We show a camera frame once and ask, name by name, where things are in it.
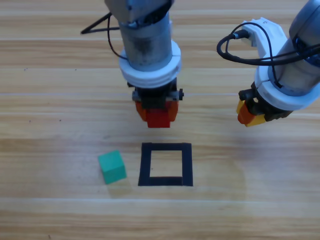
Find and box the green wooden block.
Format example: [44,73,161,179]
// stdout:
[97,149,128,185]

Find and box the thin black arm wire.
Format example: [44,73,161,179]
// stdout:
[230,21,284,89]
[106,13,129,61]

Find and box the yellow wooden block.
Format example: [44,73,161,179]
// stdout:
[236,99,266,128]

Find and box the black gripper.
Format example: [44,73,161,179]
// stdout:
[127,78,185,123]
[237,82,293,125]

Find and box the black tape square outline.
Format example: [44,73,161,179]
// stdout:
[137,142,194,187]

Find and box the red wooden block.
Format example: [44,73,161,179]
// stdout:
[146,107,172,129]

